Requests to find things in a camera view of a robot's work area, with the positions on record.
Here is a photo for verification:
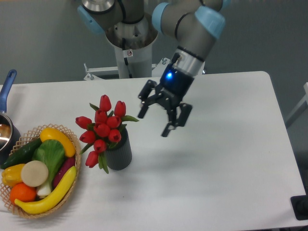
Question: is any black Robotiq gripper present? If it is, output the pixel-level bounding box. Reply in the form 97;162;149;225
138;64;194;137

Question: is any red tulip bouquet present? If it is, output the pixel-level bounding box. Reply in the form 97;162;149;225
76;95;139;173

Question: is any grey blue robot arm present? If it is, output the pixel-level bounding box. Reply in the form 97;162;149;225
77;0;229;137

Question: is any dark grey ribbed vase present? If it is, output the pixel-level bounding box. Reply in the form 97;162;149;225
105;128;132;170

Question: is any purple eggplant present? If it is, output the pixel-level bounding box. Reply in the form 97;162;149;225
52;157;75;189

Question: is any yellow squash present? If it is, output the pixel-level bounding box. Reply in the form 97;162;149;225
40;127;76;157

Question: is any green bok choy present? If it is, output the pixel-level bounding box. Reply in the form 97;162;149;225
32;140;65;199

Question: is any woven wicker basket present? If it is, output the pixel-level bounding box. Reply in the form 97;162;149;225
0;124;81;219

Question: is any beige round disc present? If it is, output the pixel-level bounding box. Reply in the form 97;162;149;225
21;160;49;187

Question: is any green cucumber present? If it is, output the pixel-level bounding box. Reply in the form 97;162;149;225
0;139;42;169

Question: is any black device at table edge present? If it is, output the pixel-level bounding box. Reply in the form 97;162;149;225
290;195;308;220

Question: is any orange fruit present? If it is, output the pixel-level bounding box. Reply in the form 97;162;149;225
10;183;37;205

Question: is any yellow banana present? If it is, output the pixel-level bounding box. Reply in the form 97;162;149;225
14;166;77;215

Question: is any yellow bell pepper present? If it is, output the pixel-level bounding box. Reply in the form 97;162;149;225
1;164;25;187

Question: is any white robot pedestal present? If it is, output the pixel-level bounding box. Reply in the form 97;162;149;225
79;12;170;80

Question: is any white frame at right edge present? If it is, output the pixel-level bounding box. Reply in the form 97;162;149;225
285;82;308;129

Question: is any blue handled saucepan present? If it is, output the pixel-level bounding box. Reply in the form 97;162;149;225
0;69;21;164

